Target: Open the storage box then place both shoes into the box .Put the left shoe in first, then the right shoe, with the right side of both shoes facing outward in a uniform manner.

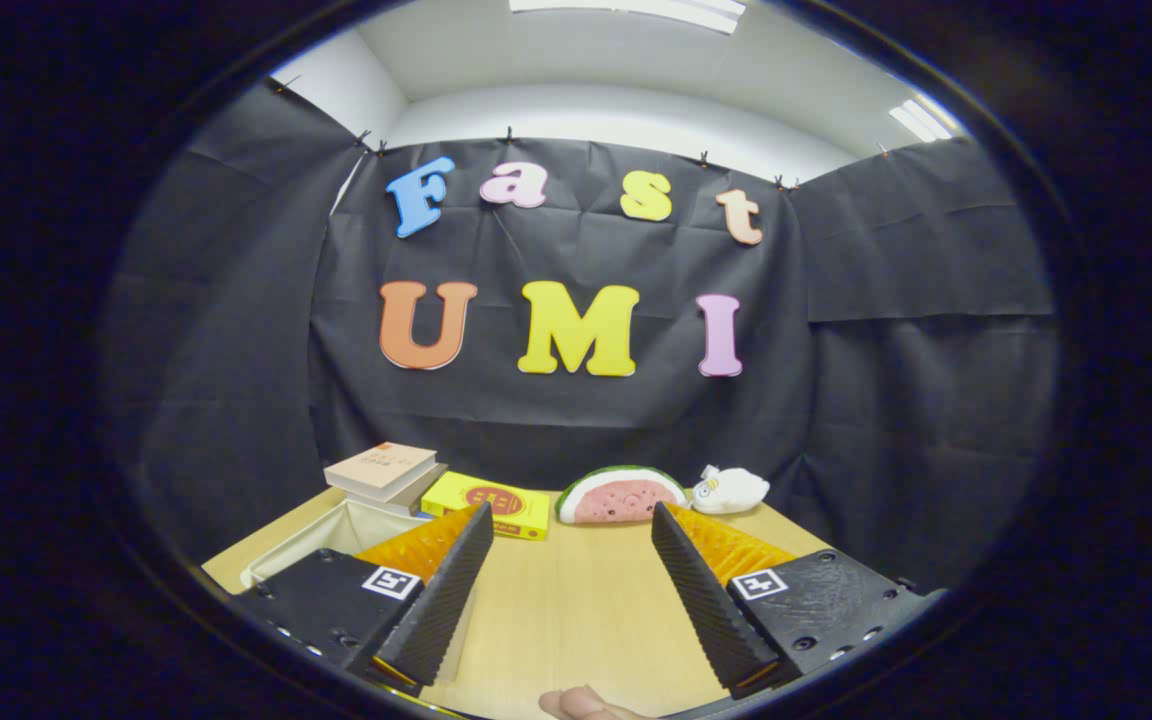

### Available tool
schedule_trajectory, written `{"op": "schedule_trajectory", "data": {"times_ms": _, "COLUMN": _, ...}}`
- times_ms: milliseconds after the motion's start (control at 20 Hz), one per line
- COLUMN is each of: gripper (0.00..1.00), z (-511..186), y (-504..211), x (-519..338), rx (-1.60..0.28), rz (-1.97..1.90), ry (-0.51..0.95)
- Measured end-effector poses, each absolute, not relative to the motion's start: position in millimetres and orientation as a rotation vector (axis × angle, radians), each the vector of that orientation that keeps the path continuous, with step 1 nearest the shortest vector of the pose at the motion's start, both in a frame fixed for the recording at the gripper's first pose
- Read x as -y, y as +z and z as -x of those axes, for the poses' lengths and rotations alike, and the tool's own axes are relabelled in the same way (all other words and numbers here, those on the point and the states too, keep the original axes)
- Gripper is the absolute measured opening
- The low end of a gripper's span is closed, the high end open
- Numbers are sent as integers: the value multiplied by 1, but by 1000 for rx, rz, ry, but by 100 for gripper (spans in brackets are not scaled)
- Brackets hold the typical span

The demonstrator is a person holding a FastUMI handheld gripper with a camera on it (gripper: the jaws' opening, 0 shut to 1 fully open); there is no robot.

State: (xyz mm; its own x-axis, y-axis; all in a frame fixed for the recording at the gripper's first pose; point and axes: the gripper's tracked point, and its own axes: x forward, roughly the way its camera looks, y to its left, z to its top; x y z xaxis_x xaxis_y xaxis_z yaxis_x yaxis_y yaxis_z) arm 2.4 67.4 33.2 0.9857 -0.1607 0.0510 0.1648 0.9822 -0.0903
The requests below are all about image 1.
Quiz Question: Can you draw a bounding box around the grey book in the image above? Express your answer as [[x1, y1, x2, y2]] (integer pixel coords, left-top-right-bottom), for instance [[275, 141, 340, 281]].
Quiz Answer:
[[366, 463, 449, 517]]

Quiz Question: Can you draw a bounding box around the white plush toy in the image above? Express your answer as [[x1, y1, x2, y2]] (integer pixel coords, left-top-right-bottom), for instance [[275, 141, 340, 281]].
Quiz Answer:
[[690, 464, 771, 516]]

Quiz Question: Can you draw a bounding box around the beige fabric storage box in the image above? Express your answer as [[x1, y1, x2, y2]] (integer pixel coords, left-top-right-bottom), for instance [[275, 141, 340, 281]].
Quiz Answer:
[[239, 497, 477, 686]]

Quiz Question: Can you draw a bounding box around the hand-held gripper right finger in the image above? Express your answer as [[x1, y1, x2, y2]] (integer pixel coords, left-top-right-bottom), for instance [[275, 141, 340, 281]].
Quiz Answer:
[[650, 500, 937, 701]]

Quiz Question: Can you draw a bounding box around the watermelon slice plush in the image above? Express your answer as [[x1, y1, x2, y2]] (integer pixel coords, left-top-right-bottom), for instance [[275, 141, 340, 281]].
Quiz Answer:
[[554, 465, 689, 525]]

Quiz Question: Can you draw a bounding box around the yellow book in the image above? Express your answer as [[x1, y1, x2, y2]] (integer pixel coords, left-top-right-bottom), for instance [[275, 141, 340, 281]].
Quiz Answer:
[[420, 471, 552, 542]]

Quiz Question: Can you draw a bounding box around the long ceiling light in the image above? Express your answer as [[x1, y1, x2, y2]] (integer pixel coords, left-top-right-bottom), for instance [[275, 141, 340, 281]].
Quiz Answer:
[[508, 0, 747, 36]]

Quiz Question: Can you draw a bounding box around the small ceiling light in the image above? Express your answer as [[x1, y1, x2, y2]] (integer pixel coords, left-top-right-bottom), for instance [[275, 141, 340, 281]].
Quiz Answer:
[[888, 97, 962, 143]]

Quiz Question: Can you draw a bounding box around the black backdrop cloth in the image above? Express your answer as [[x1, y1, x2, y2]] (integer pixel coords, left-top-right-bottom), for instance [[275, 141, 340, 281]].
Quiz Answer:
[[101, 78, 1062, 591]]

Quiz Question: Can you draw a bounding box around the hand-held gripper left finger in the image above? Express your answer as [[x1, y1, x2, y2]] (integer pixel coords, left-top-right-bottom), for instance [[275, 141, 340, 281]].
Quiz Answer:
[[236, 500, 495, 698]]

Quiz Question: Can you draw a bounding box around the beige book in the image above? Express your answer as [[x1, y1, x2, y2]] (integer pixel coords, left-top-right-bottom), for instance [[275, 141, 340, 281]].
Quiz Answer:
[[324, 442, 439, 503]]

